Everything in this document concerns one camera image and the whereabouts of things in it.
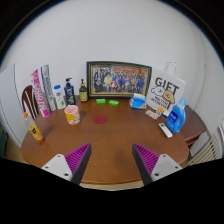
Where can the white radiator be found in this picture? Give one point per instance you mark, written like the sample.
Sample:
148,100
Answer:
208,151

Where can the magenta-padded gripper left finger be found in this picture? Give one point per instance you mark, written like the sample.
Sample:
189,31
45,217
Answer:
77,158

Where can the flat round red coaster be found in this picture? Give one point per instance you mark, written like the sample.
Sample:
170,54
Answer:
100,119

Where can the white blue-capped shampoo bottle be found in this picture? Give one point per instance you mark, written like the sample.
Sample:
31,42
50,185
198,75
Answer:
59,98

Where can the white green and blue tube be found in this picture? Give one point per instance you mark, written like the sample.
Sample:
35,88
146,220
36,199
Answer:
48,88

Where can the blue tissue pack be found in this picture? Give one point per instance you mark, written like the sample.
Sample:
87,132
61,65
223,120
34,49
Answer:
137,102

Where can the dark wooden chair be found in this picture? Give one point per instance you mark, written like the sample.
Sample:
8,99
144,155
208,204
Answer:
29,100

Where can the small orange and white pack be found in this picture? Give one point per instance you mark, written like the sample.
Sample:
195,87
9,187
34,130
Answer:
161,110

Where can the small flat card box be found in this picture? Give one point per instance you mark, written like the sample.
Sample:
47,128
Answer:
152,114

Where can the pink and white tube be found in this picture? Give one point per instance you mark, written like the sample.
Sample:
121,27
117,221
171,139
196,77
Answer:
40,95

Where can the blue detergent bottle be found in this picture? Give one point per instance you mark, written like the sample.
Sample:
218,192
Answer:
175,118

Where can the white remote control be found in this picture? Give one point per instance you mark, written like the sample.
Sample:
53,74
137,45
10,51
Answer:
165,130

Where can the framed group photo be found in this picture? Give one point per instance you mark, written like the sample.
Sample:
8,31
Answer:
118,80

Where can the orange-capped juice bottle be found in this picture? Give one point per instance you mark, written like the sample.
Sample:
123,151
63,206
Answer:
34,130

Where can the pink and yellow mug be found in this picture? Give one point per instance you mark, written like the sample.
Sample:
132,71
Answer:
72,115

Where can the white paper gift bag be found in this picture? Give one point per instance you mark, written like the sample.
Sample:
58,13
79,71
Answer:
166,91

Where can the dark blue pump bottle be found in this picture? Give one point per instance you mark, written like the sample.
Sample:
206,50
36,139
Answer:
70,95

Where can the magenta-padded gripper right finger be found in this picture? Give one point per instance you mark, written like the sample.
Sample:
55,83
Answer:
146,158

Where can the amber pump bottle yellow label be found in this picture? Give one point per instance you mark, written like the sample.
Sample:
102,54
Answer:
83,94

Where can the green crates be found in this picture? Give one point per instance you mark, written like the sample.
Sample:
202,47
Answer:
2,140

